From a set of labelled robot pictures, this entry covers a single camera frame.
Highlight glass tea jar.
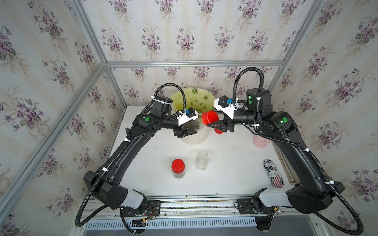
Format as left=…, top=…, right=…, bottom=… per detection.
left=196, top=151, right=209, bottom=170

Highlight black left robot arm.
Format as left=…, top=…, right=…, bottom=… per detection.
left=75, top=83, right=198, bottom=227

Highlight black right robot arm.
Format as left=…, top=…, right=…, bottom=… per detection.
left=207, top=67, right=364, bottom=236

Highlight white plastic trash bin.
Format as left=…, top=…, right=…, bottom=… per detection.
left=181, top=127, right=210, bottom=145

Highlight green avocado print bag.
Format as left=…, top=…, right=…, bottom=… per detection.
left=170, top=87, right=215, bottom=113

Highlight pink pen holder cup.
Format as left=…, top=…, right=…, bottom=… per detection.
left=253, top=135, right=271, bottom=148

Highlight printed paper scrap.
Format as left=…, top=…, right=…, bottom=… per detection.
left=263, top=159, right=284, bottom=188

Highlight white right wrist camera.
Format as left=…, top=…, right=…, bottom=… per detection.
left=213, top=95, right=239, bottom=120

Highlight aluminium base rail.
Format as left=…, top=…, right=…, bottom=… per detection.
left=71, top=194, right=331, bottom=236

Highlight aluminium frame bars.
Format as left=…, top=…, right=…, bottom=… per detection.
left=1, top=1, right=321, bottom=215

